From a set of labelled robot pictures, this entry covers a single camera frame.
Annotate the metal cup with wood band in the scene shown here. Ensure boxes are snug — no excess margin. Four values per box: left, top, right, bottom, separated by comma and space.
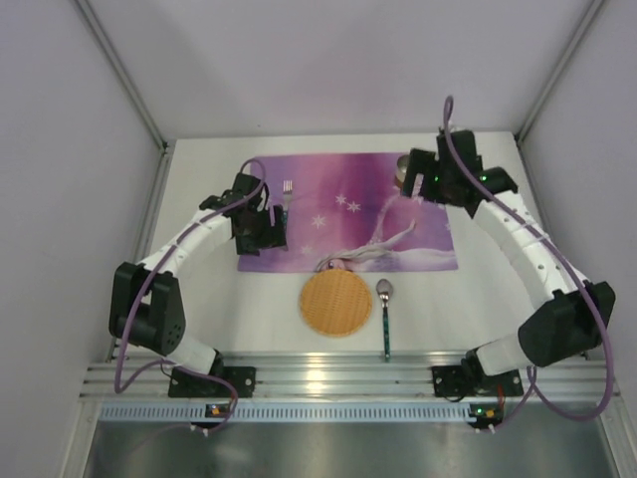
394, 154, 410, 189

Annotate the fork with green handle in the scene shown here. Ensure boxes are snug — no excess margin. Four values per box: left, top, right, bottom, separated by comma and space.
283, 180, 294, 215

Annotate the purple printed placemat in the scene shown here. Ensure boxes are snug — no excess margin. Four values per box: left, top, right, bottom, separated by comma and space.
238, 152, 458, 273

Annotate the spoon with green handle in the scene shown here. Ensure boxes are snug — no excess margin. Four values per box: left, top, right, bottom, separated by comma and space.
376, 279, 393, 361

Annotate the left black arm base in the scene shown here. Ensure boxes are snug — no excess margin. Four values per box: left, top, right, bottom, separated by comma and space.
167, 366, 257, 398

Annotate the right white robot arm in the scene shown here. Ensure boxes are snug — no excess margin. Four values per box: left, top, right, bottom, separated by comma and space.
402, 130, 616, 382

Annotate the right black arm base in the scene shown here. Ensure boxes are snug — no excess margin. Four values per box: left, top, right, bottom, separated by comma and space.
431, 364, 525, 401

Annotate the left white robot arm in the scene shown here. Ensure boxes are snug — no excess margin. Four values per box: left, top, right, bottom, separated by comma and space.
108, 171, 287, 375

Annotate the round woven wicker plate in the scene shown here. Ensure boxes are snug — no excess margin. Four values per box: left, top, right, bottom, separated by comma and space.
299, 269, 372, 338

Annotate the aluminium mounting rail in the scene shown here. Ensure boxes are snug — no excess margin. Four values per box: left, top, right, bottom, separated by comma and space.
80, 352, 606, 401

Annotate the right aluminium frame post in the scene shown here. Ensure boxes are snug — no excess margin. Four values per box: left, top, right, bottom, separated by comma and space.
514, 0, 608, 144

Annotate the aluminium frame post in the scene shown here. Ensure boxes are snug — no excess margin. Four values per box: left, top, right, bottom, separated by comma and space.
514, 0, 608, 144
72, 0, 167, 151

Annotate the perforated grey cable duct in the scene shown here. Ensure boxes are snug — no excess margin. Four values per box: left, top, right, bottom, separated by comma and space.
100, 401, 502, 423

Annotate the left aluminium frame post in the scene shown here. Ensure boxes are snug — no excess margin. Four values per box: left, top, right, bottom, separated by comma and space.
72, 0, 167, 151

